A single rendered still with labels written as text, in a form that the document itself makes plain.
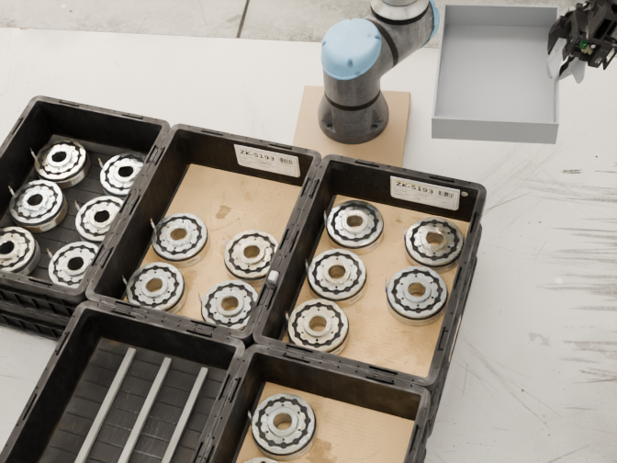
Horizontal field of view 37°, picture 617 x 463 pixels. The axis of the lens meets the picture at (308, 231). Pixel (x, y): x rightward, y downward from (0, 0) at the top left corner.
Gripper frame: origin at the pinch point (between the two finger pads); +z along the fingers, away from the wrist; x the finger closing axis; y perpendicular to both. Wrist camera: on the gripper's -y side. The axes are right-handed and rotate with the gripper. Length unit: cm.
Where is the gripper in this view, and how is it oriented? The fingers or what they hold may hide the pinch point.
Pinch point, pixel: (556, 69)
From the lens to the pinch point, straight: 163.6
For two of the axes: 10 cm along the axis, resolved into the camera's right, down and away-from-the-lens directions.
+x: 9.7, 1.9, 1.3
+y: -0.9, 8.3, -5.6
